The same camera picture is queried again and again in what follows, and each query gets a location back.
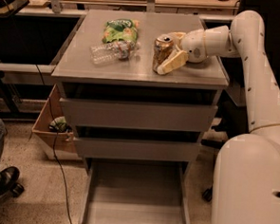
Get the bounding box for orange soda can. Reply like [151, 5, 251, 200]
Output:
[152, 34, 174, 74]

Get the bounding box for open bottom drawer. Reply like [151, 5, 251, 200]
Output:
[78, 159, 191, 224]

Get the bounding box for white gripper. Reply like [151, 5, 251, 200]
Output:
[156, 29, 207, 75]

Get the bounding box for wooden desk in background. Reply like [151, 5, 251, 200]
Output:
[20, 0, 240, 17]

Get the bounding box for black floor cable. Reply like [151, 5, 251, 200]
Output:
[25, 63, 84, 224]

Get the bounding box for middle grey drawer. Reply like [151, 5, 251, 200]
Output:
[74, 126, 200, 162]

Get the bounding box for clear plastic water bottle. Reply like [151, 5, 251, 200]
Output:
[90, 40, 140, 65]

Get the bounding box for black office chair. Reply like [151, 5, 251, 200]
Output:
[213, 0, 280, 204]

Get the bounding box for grey drawer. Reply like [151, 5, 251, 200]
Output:
[74, 126, 200, 162]
[59, 82, 217, 132]

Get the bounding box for grey drawer cabinet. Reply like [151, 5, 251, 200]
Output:
[52, 9, 229, 165]

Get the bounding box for black shoe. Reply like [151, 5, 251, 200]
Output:
[0, 166, 19, 196]

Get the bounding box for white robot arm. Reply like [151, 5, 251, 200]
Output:
[156, 10, 280, 224]

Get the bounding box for green chip bag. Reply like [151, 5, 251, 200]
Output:
[102, 18, 140, 44]

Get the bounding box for cardboard box on floor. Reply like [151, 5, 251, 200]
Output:
[32, 85, 79, 160]

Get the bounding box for top grey drawer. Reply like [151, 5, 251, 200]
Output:
[59, 82, 217, 132]

